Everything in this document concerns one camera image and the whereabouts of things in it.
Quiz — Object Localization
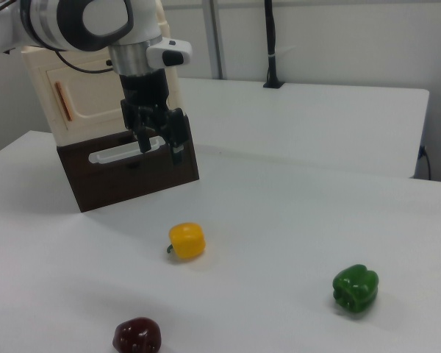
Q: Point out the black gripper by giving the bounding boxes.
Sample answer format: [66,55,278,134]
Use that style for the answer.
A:
[118,69,190,167]

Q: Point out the brown cabinet drawer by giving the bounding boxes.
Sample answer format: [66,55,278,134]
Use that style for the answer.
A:
[56,115,201,213]

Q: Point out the cream toy cabinet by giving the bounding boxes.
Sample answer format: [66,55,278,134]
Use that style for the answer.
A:
[21,0,201,213]

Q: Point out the cream cabinet door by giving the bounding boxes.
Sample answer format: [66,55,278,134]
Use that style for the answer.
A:
[46,61,128,124]

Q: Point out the yellow bell pepper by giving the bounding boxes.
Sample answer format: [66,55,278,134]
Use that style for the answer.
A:
[165,221,207,261]

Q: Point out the dark red bell pepper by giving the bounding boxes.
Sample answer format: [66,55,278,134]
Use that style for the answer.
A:
[112,316,162,353]

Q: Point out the green bell pepper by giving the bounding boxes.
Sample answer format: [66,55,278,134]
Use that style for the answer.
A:
[331,263,380,314]

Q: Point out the white drawer handle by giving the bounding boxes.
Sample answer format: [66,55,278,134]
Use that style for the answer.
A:
[88,135,165,165]

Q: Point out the orange door handle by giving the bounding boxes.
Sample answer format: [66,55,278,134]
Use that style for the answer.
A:
[54,81,74,123]

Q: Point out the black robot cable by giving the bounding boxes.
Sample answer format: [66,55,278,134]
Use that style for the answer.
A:
[54,49,115,74]

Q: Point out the black camera stand pole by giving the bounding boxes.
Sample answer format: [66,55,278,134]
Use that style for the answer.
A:
[262,0,286,90]

